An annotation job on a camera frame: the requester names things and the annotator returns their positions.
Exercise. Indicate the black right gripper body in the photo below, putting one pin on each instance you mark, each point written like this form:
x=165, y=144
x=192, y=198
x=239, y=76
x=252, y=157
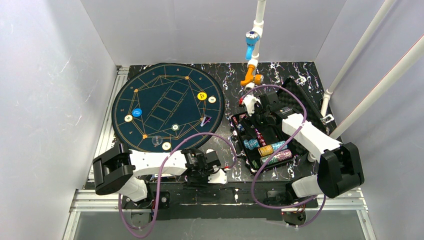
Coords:
x=260, y=108

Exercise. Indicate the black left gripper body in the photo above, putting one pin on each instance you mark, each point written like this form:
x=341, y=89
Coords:
x=214, y=159

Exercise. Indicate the clear dealer button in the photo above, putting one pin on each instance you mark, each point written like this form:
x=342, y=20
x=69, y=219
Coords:
x=157, y=140

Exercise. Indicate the yellow poker chip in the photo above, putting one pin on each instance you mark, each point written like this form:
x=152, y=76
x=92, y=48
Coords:
x=128, y=118
x=212, y=99
x=166, y=146

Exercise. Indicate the yellow big blind button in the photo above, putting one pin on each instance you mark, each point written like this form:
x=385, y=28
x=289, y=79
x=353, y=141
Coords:
x=202, y=96

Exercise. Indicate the blue small blind button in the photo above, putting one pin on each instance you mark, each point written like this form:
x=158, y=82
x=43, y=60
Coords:
x=137, y=112

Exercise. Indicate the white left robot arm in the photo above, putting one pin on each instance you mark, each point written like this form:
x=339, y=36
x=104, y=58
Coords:
x=118, y=169

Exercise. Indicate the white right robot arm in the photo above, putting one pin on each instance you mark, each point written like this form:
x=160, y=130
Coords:
x=339, y=164

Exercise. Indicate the black poker chip case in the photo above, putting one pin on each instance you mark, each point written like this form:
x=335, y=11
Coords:
x=293, y=95

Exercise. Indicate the light blue chip stack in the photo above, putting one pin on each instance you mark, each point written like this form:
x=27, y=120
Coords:
x=251, y=144

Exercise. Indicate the yellow chip stack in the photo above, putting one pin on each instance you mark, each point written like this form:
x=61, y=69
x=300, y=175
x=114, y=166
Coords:
x=266, y=150

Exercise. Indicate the green and purple chip row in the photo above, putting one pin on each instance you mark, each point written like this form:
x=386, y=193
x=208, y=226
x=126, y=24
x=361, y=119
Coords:
x=279, y=157

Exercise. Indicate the white thin diagonal pole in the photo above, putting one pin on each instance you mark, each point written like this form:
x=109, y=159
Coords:
x=366, y=36

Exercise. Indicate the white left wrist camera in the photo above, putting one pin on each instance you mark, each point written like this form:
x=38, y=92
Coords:
x=219, y=177

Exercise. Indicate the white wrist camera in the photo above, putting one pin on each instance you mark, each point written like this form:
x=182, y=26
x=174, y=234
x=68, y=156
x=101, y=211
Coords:
x=219, y=177
x=249, y=102

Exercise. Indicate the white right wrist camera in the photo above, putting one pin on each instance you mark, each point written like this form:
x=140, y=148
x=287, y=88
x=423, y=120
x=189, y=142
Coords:
x=249, y=102

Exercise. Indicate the chrome case handle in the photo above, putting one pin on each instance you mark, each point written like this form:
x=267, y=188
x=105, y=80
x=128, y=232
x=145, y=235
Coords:
x=236, y=145

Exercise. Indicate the white pipe camera stand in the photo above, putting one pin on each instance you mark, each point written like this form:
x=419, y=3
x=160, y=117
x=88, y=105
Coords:
x=252, y=40

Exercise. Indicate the white diagonal frame pole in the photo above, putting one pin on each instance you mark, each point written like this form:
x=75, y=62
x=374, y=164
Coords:
x=414, y=53

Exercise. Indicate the aluminium frame rail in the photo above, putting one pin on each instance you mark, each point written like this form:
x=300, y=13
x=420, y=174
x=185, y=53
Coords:
x=85, y=200

